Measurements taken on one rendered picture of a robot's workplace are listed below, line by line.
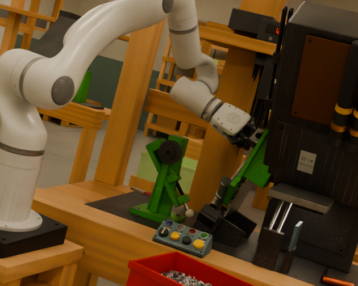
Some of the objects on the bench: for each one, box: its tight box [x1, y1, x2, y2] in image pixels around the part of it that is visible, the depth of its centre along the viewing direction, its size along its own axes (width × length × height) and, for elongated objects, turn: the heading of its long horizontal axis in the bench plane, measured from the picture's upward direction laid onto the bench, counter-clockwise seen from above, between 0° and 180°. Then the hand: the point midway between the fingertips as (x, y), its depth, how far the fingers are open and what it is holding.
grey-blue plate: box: [280, 221, 303, 274], centre depth 183 cm, size 10×2×14 cm, turn 95°
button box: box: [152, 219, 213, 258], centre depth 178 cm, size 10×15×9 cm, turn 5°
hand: (255, 139), depth 202 cm, fingers closed on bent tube, 3 cm apart
